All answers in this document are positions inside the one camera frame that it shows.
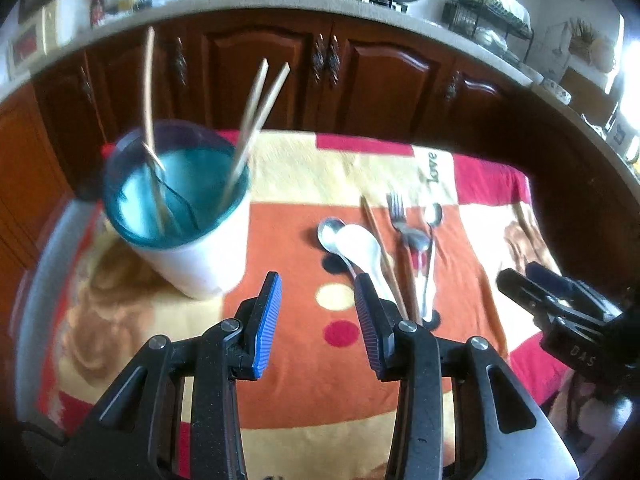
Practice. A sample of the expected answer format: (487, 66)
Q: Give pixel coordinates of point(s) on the grey kitchen countertop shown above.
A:
(280, 0)

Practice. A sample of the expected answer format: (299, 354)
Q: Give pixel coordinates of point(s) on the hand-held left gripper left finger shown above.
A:
(265, 330)

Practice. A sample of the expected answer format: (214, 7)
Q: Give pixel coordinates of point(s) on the brown wooden chopstick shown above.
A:
(380, 245)

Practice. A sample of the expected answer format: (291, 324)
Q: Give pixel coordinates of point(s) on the dried plant bundle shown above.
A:
(585, 40)

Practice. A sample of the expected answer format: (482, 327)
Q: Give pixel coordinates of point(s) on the dark red-label bottle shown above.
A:
(97, 5)

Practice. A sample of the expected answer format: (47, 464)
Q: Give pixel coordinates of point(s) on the brown wooden kitchen cabinet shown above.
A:
(250, 70)

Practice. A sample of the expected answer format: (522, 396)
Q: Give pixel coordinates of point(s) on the wooden cutting board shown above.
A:
(582, 92)

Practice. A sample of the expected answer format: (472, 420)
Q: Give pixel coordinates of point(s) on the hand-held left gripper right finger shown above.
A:
(367, 325)

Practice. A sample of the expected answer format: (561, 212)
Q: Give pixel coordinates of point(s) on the white ceramic spoon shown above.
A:
(357, 250)

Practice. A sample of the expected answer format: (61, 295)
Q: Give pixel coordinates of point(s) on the large metal spoon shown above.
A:
(327, 235)

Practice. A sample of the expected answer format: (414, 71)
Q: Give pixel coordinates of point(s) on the white printed jug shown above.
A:
(622, 135)

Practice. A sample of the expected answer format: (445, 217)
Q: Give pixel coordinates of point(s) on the white cloth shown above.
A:
(595, 425)

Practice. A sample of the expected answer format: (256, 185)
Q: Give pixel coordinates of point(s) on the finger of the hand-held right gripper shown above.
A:
(555, 280)
(520, 287)

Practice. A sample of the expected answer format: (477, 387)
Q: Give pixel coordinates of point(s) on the bright window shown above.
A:
(616, 55)

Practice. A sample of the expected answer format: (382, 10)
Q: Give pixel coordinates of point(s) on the metal fork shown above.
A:
(396, 207)

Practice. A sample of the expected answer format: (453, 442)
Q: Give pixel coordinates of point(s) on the white container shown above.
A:
(67, 20)

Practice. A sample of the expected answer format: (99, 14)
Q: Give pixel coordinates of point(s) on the patterned bowl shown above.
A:
(557, 90)

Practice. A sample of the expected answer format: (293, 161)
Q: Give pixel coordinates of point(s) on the printed orange and red blanket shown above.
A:
(300, 210)

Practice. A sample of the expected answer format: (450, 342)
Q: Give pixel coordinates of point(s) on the white cup with blue rim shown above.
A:
(200, 270)

